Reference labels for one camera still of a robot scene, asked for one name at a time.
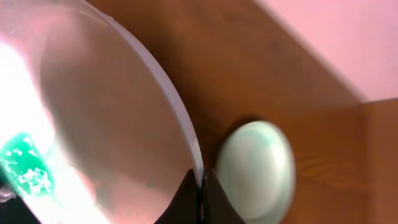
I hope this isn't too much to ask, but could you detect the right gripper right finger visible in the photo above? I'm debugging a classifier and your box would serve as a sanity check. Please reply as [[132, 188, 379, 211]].
[[203, 169, 245, 224]]

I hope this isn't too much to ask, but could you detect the white plate green smear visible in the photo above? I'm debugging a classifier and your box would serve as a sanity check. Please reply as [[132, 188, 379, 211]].
[[1, 1, 203, 223]]

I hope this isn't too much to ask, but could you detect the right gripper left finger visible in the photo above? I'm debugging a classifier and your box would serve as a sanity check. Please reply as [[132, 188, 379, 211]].
[[155, 169, 199, 224]]

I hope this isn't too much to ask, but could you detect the pale green plate front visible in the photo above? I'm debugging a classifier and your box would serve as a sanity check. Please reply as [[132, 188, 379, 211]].
[[215, 121, 296, 224]]

